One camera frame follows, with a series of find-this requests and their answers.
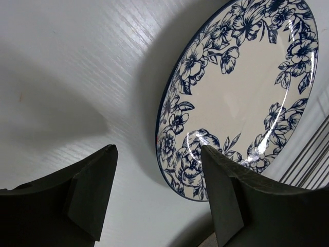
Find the blue floral white plate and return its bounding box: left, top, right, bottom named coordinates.
left=156, top=1, right=318, bottom=202

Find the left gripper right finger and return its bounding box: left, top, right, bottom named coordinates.
left=201, top=145, right=328, bottom=246

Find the black wire dish rack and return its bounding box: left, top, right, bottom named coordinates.
left=279, top=87, right=329, bottom=191

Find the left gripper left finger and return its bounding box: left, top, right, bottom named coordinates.
left=1, top=145, right=118, bottom=246

